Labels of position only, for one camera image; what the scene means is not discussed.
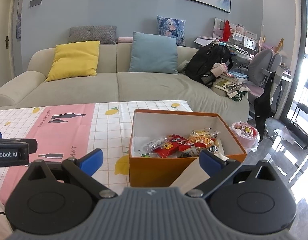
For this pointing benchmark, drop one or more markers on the grey wall switch panel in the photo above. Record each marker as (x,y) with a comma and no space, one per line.
(35,2)

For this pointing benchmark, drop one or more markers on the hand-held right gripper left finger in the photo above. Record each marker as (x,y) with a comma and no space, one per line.
(92,158)

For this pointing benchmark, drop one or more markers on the red and white snack packet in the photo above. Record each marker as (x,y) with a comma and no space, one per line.
(191,149)

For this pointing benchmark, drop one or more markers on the pink and white printed tablecloth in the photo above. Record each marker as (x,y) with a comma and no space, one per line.
(68,130)

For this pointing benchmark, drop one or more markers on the stack of books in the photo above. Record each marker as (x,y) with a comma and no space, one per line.
(235,77)

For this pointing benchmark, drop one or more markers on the person's light clothing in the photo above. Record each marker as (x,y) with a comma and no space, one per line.
(0,220)

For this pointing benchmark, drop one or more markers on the yellow cushion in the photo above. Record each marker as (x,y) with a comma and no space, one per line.
(73,60)

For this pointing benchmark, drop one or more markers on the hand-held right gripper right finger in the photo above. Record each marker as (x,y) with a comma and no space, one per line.
(209,160)

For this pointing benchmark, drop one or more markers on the printed figure cushion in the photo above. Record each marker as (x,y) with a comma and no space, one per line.
(170,27)

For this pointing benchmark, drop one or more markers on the orange cardboard box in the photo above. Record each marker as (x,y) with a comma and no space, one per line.
(154,170)

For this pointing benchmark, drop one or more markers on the black garment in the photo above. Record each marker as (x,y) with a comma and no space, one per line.
(265,105)

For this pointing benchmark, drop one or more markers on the pile of papers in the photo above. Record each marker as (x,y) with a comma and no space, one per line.
(206,41)

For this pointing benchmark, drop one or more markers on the grey desk chair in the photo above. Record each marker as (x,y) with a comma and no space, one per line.
(261,67)

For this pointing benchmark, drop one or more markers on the clear packet of grey balls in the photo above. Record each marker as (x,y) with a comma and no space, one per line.
(154,143)

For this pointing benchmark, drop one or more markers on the white cat-face box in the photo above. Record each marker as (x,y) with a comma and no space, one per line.
(249,45)

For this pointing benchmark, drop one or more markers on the red fries-print snack packet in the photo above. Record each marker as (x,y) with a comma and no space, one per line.
(202,136)

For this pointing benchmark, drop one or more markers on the beige sofa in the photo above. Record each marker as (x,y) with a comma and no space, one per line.
(156,90)

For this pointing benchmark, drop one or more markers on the pink roll cushion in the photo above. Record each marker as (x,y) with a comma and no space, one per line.
(124,40)

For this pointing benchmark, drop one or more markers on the red bag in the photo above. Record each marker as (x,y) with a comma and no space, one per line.
(227,31)

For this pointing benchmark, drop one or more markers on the pink trash bag bin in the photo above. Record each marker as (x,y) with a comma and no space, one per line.
(245,136)

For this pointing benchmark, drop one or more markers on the light blue cushion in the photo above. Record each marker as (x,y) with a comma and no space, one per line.
(154,52)

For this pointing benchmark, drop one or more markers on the black backpack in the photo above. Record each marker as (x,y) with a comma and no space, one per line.
(206,60)

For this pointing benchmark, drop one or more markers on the printed tote bag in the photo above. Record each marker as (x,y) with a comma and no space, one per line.
(230,88)

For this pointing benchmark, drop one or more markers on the grey checked cushion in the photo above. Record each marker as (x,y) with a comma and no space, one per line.
(93,33)

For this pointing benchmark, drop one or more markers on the narrow framed wall picture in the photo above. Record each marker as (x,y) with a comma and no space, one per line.
(20,12)

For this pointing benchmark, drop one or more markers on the glass sliding door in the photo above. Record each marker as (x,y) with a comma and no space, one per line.
(302,67)

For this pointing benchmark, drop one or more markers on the beige pouch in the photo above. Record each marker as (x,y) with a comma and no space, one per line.
(219,69)

